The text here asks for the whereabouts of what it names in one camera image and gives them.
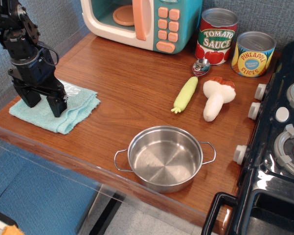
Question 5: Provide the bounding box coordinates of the plush mushroom toy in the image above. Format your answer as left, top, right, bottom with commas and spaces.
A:
203, 76, 236, 122

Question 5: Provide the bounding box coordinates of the white stove knob upper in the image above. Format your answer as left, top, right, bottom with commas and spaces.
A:
254, 84, 267, 101

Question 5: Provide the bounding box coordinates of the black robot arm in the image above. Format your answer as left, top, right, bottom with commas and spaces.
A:
0, 0, 68, 118

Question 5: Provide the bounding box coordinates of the tomato sauce can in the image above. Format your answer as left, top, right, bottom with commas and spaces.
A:
195, 8, 239, 65

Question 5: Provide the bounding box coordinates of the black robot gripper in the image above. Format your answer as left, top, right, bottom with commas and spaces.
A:
8, 47, 68, 118

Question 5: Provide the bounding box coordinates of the stainless steel pot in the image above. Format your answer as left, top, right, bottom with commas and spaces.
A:
125, 126, 216, 193

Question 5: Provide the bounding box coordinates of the toy microwave teal and cream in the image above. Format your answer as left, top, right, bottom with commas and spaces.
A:
81, 0, 203, 54

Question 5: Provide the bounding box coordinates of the pineapple slices can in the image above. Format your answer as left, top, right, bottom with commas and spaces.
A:
231, 31, 276, 78

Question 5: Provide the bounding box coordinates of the spoon with green handle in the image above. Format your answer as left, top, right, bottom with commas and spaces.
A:
171, 59, 211, 114

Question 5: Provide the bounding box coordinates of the white stove knob middle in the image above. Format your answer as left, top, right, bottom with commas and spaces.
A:
248, 102, 261, 120

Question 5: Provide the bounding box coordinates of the light blue cloth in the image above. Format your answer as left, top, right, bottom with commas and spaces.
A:
9, 81, 100, 135

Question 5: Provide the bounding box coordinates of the black toy stove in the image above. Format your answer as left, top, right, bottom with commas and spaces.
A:
202, 41, 294, 235

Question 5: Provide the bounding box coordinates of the orange plate in microwave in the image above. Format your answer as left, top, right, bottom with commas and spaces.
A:
113, 5, 135, 26

